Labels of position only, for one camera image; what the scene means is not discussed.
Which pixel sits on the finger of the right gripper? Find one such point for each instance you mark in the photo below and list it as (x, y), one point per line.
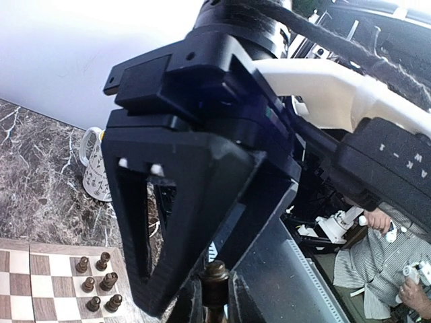
(171, 193)

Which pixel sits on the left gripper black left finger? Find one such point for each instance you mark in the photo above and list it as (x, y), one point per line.
(188, 307)

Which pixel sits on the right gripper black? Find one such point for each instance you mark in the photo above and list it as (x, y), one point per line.
(198, 113)

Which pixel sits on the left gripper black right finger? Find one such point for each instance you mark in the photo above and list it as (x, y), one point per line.
(241, 305)

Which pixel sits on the dark chess bishop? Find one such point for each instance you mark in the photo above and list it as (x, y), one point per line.
(214, 283)

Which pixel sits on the dark chess pawn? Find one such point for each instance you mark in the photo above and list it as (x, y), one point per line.
(93, 305)
(82, 265)
(114, 303)
(108, 281)
(102, 262)
(88, 285)

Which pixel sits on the patterned mug yellow inside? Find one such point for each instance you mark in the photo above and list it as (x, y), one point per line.
(95, 181)

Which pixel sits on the wooden chess board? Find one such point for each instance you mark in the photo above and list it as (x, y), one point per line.
(39, 283)

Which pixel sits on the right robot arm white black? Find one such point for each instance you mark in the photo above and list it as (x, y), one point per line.
(262, 38)

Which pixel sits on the seated person striped shirt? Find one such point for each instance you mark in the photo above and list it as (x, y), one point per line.
(374, 267)

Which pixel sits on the white slotted cable duct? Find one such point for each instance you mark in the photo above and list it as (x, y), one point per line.
(313, 294)

